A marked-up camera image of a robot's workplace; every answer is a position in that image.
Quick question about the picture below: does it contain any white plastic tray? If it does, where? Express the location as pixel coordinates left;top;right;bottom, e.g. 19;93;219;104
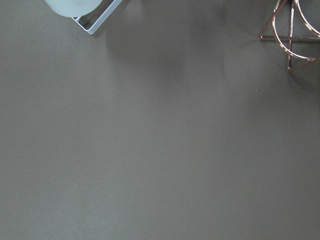
71;0;123;35

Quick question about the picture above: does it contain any white round plate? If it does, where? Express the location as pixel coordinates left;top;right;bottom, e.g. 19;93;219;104
45;0;102;18

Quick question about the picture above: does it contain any copper wire bottle rack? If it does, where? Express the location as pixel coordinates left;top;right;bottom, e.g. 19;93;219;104
257;0;320;72

